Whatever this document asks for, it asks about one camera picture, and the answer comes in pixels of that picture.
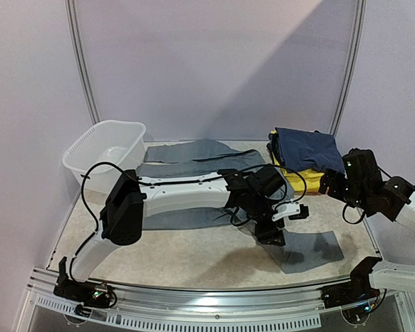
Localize navy blue tank top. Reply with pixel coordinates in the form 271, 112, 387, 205
268, 127, 344, 173

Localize grey denim cloth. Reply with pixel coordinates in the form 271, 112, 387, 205
136, 139, 344, 273

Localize white plastic wash basin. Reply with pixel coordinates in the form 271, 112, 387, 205
62, 120, 146, 183

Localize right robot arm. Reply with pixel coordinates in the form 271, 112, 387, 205
320, 170, 415, 302

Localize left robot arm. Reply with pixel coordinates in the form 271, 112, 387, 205
59, 165, 308, 300

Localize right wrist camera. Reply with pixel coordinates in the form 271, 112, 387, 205
342, 148, 383, 189

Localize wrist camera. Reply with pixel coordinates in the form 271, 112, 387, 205
246, 166, 287, 201
342, 148, 383, 189

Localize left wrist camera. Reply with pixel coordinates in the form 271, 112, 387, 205
246, 166, 287, 201

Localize front aluminium rail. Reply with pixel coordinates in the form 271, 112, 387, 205
16, 268, 415, 331

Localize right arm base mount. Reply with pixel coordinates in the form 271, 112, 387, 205
320, 257, 390, 326

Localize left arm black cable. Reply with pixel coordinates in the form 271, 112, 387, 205
71, 162, 307, 277

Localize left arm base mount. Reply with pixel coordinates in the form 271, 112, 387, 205
53, 257, 118, 315

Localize right aluminium corner post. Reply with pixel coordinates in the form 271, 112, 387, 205
329, 0, 367, 138

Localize aluminium corner post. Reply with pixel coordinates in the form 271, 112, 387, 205
64, 0, 101, 124
329, 0, 367, 138

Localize left aluminium corner post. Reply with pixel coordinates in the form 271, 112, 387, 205
64, 0, 101, 124

